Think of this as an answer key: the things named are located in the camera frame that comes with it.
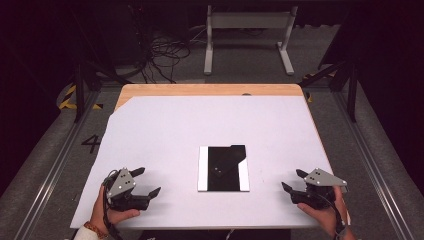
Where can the white metal stand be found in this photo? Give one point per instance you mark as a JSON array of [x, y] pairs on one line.
[[248, 20]]

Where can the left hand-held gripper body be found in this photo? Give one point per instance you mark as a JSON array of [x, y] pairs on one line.
[[121, 183]]

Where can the black metal stand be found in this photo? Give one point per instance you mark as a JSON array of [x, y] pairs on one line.
[[351, 96], [79, 93]]

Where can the person's right hand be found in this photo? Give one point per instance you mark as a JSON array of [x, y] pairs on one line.
[[328, 218]]

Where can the black photo frame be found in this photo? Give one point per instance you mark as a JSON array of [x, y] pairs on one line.
[[226, 173]]

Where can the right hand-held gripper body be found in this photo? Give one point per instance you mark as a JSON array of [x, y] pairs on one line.
[[321, 179]]

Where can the white sleeve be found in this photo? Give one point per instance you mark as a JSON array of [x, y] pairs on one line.
[[85, 235]]

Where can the person's left hand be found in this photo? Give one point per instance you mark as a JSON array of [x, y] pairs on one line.
[[101, 213]]

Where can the yellow black hazard tape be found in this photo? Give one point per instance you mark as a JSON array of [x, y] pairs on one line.
[[68, 96]]

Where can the aluminium floor rail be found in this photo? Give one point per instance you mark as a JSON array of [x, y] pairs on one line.
[[373, 173], [50, 173]]

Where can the person's dark clothing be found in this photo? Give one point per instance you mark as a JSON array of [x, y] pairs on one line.
[[200, 235]]

